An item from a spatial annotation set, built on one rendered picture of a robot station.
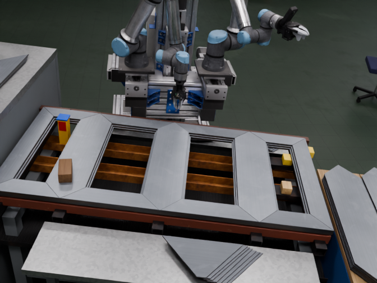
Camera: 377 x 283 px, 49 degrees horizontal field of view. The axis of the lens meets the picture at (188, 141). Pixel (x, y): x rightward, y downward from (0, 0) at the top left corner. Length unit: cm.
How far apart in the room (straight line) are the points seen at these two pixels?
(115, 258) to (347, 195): 115
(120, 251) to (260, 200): 69
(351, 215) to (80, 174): 129
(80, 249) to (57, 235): 13
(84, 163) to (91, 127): 32
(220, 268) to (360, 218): 72
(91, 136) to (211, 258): 96
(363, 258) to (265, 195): 50
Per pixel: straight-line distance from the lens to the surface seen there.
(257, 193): 202
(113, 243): 183
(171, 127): 238
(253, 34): 240
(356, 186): 227
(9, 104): 222
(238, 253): 181
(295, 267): 188
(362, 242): 197
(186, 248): 178
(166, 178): 201
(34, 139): 229
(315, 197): 210
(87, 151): 217
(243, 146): 231
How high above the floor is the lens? 213
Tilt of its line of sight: 34 degrees down
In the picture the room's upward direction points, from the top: 7 degrees clockwise
